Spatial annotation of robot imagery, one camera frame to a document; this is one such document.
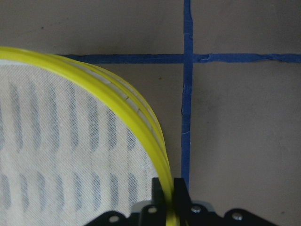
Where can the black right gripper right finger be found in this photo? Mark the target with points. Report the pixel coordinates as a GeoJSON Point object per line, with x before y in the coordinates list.
{"type": "Point", "coordinates": [182, 203]}

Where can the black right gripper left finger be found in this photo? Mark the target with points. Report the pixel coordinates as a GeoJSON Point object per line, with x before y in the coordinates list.
{"type": "Point", "coordinates": [154, 212]}

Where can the yellow steamer layer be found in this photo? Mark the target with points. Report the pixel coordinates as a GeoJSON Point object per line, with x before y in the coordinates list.
{"type": "Point", "coordinates": [76, 141]}

